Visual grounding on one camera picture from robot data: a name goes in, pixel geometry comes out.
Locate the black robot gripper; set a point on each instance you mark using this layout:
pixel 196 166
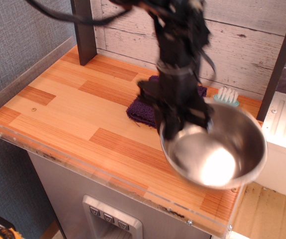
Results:
pixel 176 100

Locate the silver metal bowl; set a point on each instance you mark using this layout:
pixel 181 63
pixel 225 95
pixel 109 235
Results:
pixel 232 154

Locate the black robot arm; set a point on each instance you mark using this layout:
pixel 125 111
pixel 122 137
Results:
pixel 181 34

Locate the purple folded cloth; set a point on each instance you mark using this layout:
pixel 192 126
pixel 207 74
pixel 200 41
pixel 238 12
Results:
pixel 143 113

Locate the teal scrub brush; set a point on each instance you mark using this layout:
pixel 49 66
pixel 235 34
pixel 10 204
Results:
pixel 227 96

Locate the white toy sink unit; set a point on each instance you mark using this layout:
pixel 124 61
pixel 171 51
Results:
pixel 273 175

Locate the silver dispenser button panel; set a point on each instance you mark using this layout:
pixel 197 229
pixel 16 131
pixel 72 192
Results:
pixel 107 222

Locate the grey toy fridge cabinet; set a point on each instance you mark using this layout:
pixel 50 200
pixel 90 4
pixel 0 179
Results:
pixel 65 189

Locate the clear acrylic edge guard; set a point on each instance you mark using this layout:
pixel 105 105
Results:
pixel 127 158

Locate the orange object bottom left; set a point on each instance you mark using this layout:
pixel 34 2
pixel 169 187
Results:
pixel 6 232

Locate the dark left shelf post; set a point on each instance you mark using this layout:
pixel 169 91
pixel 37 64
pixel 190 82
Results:
pixel 85 35

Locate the dark shelf post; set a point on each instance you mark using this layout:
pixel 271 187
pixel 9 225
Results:
pixel 273 82
pixel 85 35

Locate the dark right shelf post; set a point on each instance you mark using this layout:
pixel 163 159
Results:
pixel 273 82

